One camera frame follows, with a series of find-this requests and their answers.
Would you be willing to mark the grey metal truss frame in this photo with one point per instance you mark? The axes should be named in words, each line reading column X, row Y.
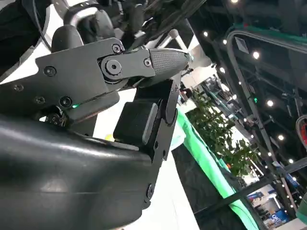
column 254, row 112

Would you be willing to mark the blue booth sign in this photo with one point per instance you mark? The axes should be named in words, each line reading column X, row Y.
column 278, row 213

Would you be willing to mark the black mesh panel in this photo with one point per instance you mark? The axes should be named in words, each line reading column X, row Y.
column 199, row 187

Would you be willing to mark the green leafy plant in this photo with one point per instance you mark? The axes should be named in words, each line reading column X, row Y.
column 211, row 124

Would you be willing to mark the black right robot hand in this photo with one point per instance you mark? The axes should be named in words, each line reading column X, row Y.
column 60, row 172

